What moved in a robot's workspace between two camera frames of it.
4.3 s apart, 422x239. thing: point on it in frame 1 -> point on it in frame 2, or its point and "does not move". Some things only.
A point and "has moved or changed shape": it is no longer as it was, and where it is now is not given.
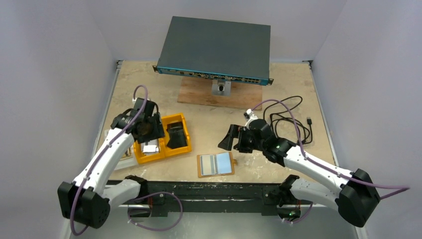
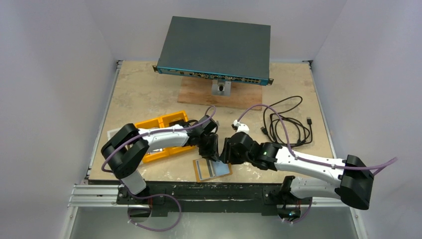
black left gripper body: [154, 129] -> [207, 145]
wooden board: [199, 91] does not move
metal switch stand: [223, 88] does not move
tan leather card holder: [215, 164] has moved or changed shape
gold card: [208, 164] has moved or changed shape
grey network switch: [222, 50] does not move
